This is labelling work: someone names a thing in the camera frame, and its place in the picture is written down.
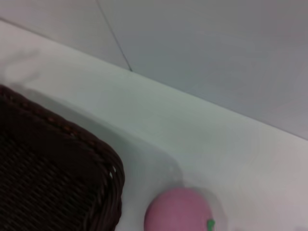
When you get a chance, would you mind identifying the pink toy peach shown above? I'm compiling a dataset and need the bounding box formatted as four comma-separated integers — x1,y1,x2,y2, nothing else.
143,187,216,231

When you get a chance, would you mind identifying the dark brown woven wicker basket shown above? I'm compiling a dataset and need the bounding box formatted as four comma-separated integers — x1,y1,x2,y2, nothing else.
0,84,126,231

